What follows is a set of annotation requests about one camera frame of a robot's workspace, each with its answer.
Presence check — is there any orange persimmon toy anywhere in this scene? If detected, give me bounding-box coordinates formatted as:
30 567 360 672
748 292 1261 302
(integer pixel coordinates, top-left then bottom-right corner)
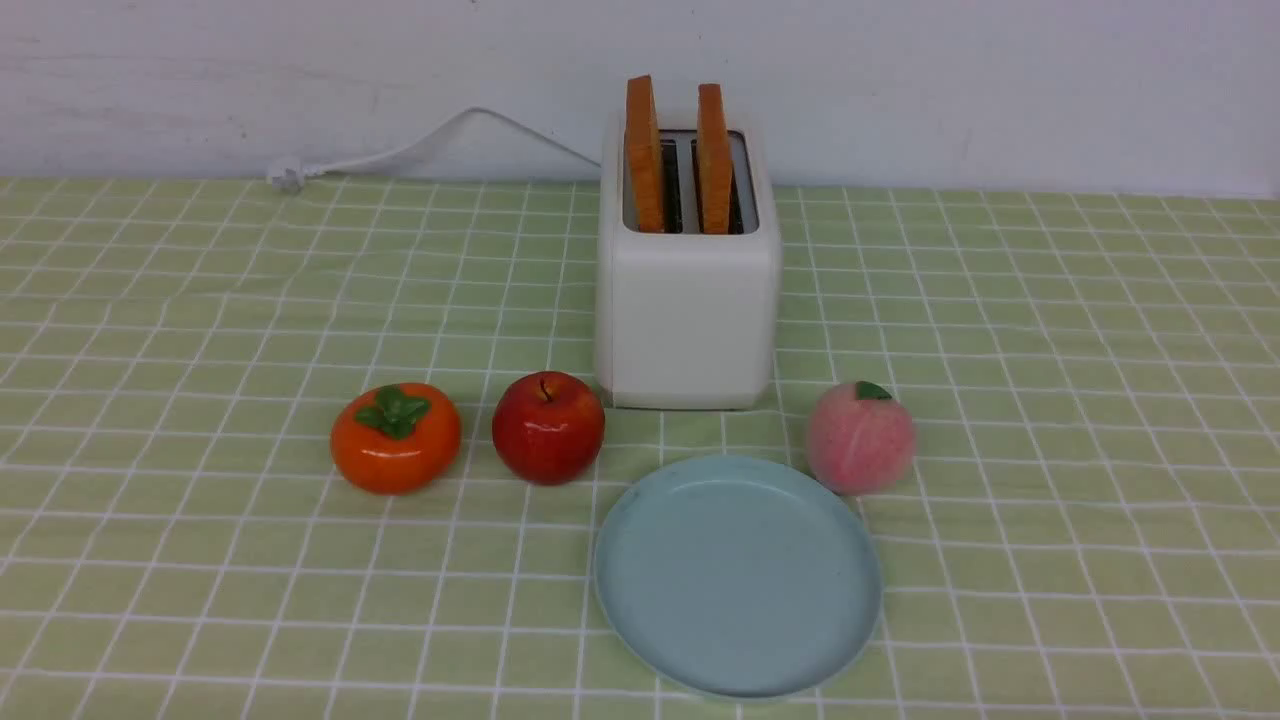
329 382 462 496

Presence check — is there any white toaster power cord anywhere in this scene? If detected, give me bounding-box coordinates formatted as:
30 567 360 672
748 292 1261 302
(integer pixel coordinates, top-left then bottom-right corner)
266 108 602 193

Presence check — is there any toast slice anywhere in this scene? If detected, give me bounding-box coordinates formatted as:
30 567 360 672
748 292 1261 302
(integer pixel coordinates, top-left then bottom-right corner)
695 83 733 234
623 76 666 233

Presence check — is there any red apple toy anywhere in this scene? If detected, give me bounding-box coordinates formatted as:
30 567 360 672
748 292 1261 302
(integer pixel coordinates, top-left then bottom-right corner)
492 370 605 487

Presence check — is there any pink peach toy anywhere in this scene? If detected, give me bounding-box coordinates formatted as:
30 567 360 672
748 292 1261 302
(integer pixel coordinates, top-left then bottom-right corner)
805 380 916 496

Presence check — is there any white two-slot toaster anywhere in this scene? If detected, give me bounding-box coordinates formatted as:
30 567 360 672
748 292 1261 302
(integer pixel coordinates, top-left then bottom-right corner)
594 109 783 411

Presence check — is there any light blue plate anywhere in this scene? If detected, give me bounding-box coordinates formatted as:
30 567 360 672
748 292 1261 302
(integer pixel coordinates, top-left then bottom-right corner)
591 454 884 702

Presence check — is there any green checkered tablecloth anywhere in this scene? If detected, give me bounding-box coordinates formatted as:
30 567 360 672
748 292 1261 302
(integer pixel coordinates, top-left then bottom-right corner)
1 178 1279 719

